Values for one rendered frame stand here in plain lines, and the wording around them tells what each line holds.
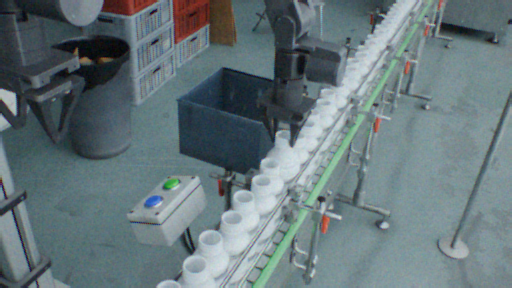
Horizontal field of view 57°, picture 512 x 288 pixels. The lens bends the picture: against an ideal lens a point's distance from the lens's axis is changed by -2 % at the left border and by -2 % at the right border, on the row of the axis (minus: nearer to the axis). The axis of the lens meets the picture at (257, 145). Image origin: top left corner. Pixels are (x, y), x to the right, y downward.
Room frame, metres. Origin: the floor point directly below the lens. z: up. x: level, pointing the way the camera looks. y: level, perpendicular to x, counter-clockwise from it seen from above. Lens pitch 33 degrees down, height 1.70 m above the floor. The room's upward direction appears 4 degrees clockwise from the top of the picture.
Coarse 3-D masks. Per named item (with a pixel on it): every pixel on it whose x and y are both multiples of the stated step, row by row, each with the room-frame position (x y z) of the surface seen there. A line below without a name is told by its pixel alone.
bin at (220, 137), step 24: (216, 72) 1.62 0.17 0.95; (240, 72) 1.64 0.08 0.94; (192, 96) 1.47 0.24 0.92; (216, 96) 1.62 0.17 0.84; (240, 96) 1.63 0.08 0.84; (192, 120) 1.36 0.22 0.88; (216, 120) 1.33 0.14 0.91; (240, 120) 1.29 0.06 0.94; (192, 144) 1.36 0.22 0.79; (216, 144) 1.33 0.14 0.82; (240, 144) 1.29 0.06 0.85; (264, 144) 1.30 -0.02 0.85; (240, 168) 1.29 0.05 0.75
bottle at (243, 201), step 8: (240, 192) 0.66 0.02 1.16; (248, 192) 0.66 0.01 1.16; (240, 200) 0.66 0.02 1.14; (248, 200) 0.66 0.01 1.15; (232, 208) 0.65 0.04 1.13; (240, 208) 0.63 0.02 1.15; (248, 208) 0.63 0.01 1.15; (248, 216) 0.63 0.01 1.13; (256, 216) 0.64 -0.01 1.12; (248, 224) 0.62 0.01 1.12; (256, 224) 0.63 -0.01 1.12; (248, 232) 0.62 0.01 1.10; (256, 232) 0.63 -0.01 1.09; (256, 248) 0.64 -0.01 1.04; (248, 256) 0.62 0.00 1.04; (248, 264) 0.62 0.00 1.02
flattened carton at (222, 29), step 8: (216, 0) 4.23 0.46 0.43; (224, 0) 4.20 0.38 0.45; (216, 8) 4.25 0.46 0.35; (224, 8) 4.22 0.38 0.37; (216, 16) 4.27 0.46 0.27; (224, 16) 4.24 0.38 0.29; (232, 16) 4.22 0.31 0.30; (216, 24) 4.29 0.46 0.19; (224, 24) 4.26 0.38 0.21; (232, 24) 4.22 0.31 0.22; (216, 32) 4.30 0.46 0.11; (224, 32) 4.27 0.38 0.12; (232, 32) 4.24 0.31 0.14; (216, 40) 4.32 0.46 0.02; (224, 40) 4.28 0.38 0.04; (232, 40) 4.25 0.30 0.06
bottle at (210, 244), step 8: (208, 232) 0.55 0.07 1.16; (216, 232) 0.55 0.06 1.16; (200, 240) 0.54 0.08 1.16; (208, 240) 0.55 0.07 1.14; (216, 240) 0.55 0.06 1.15; (200, 248) 0.53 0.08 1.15; (208, 248) 0.52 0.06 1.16; (216, 248) 0.53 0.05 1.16; (208, 256) 0.52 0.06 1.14; (216, 256) 0.52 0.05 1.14; (224, 256) 0.54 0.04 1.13; (208, 264) 0.52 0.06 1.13; (216, 264) 0.52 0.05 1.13; (224, 264) 0.53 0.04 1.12; (216, 272) 0.51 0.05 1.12; (224, 272) 0.52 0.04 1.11; (216, 280) 0.51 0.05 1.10
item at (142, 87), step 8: (168, 56) 3.43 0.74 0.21; (160, 64) 3.32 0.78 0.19; (168, 64) 3.44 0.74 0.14; (144, 72) 3.09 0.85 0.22; (152, 72) 3.20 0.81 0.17; (160, 72) 3.32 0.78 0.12; (168, 72) 3.43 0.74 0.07; (136, 80) 2.99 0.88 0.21; (144, 80) 3.10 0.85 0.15; (152, 80) 3.20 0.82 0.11; (160, 80) 3.32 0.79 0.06; (168, 80) 3.42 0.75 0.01; (136, 88) 2.99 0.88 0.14; (144, 88) 3.09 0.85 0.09; (152, 88) 3.19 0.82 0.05; (136, 96) 2.98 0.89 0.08; (144, 96) 3.08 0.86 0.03; (136, 104) 2.98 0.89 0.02
